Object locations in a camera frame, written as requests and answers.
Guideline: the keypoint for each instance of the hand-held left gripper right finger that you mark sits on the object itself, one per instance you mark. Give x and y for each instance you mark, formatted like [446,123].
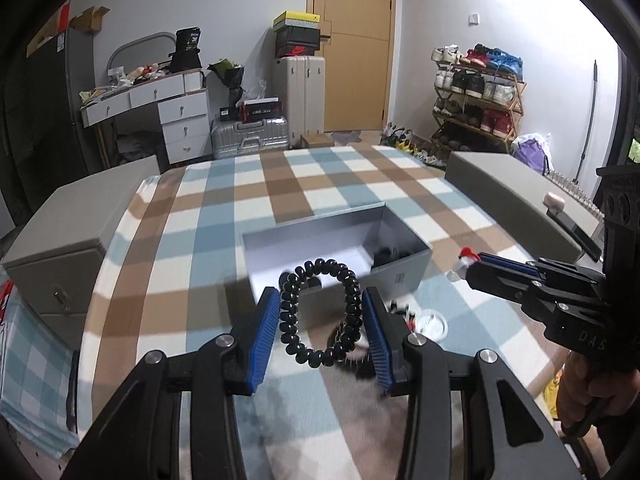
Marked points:
[377,335]

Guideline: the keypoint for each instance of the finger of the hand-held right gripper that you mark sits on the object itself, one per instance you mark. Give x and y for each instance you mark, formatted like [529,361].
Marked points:
[505,261]
[500,282]

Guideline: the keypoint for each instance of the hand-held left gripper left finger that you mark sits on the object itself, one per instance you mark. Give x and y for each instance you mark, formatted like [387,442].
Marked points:
[265,330]

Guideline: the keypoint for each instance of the black hair claw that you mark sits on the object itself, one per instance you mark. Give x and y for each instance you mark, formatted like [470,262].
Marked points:
[359,367]

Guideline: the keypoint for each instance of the grey box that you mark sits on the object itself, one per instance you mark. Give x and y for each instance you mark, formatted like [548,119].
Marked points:
[320,245]

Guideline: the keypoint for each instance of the person's right hand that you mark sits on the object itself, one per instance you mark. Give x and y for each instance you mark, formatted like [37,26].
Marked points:
[575,385]

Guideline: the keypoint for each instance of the red white hair accessory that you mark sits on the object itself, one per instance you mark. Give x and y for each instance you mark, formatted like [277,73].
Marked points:
[465,260]

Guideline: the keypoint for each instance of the clear round plastic lid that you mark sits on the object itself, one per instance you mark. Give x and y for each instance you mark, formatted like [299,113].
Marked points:
[431,325]

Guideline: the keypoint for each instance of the black phone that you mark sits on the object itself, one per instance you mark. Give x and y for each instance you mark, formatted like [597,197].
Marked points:
[575,232]

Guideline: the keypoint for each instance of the small pink round object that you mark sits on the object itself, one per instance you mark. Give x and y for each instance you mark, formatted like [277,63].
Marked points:
[554,201]

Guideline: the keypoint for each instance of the black hair accessory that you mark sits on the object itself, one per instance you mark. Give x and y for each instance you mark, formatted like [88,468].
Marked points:
[392,256]

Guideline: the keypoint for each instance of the purple bag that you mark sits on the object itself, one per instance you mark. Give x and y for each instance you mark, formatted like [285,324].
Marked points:
[532,155]

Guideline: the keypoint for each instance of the yellow bag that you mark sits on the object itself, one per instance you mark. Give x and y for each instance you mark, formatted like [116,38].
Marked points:
[552,397]

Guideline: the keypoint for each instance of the scattered slippers and shoes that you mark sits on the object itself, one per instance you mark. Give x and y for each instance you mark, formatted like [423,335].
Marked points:
[405,141]

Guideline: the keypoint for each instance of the grey pole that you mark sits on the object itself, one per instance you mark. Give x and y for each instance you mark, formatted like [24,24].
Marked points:
[590,110]

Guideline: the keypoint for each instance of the wooden shoe rack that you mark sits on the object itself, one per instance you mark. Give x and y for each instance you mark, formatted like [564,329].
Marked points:
[520,85]

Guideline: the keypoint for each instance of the shoe rack with shoes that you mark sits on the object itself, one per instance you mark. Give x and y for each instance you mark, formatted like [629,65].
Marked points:
[480,85]

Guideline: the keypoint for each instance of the silver suitcase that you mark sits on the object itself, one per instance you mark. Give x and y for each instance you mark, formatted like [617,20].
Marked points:
[250,137]

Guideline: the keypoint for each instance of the small cardboard box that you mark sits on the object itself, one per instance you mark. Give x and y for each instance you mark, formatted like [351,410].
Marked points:
[316,140]

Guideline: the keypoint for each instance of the small black box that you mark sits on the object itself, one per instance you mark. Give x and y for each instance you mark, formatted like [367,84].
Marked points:
[229,113]

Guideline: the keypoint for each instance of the black red flat box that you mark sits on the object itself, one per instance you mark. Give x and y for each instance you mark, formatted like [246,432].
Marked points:
[261,110]

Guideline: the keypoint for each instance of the dark clothes pile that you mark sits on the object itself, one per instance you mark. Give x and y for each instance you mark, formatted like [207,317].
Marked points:
[140,147]

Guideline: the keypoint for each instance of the white dresser with drawers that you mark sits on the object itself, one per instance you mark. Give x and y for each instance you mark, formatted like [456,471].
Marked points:
[182,120]

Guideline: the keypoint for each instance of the cream suitcase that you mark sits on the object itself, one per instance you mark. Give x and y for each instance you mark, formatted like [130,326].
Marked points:
[300,95]

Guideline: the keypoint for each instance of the folded plaid cloth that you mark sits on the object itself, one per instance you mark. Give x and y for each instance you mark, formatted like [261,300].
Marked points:
[30,370]

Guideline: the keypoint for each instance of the black wrapped flower bouquet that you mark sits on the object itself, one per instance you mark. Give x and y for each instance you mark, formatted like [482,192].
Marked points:
[227,75]

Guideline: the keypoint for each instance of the wooden door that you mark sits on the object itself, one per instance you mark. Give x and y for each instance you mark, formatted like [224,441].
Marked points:
[357,45]

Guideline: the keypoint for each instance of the red black shoe box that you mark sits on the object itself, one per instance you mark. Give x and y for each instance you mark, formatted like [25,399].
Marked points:
[296,50]

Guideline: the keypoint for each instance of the black gift bag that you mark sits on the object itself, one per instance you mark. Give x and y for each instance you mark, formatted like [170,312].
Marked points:
[186,50]

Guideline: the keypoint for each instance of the dark refrigerator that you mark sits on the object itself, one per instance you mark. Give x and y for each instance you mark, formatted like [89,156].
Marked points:
[65,105]

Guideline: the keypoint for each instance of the yellow lid shoe box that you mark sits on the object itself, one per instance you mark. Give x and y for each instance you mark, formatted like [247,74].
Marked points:
[296,20]

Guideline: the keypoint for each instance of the grey arched mirror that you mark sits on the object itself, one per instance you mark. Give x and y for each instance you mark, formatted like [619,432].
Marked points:
[135,45]

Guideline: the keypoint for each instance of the open cardboard box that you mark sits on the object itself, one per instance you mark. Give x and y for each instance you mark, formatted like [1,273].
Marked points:
[89,21]

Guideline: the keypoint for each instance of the large flat cardboard box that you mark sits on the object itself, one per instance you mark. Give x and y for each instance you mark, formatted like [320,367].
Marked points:
[46,40]

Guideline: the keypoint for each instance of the red packet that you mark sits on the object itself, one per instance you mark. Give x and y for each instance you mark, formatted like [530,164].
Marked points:
[63,16]

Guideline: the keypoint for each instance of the white wall switch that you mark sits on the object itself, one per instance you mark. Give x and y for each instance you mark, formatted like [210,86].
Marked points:
[474,18]

